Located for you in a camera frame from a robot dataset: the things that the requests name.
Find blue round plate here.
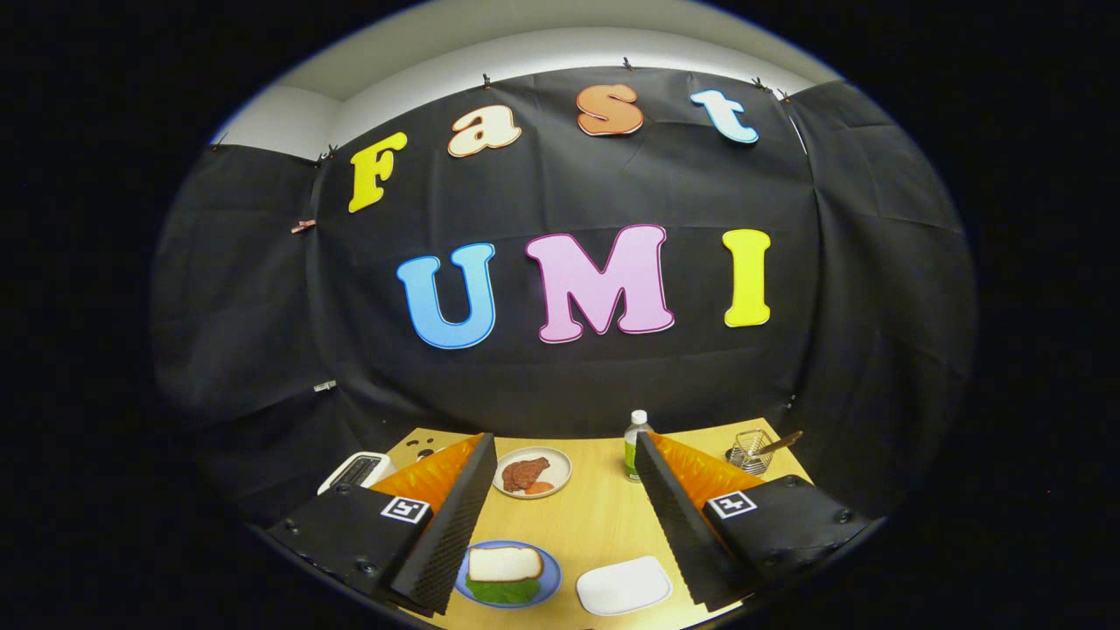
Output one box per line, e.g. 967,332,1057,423
455,540,563,609

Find white toaster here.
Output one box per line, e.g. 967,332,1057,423
317,451,396,496

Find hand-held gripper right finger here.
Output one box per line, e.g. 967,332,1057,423
634,430,873,612

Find brown meat piece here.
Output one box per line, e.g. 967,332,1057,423
501,457,550,493

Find cream round plate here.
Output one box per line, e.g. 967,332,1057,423
493,446,572,500

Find black backdrop cloth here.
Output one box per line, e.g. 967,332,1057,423
149,66,978,526

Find green label plastic bottle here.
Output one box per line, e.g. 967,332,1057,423
624,409,653,482

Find metal wire holder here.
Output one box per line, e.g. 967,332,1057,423
726,429,775,475

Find white bread slice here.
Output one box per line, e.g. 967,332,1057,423
467,546,544,584

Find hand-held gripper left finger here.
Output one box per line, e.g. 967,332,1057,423
267,432,498,616

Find white square plate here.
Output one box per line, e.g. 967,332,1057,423
576,556,673,617

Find green lettuce leaf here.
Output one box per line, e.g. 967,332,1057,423
464,573,542,605

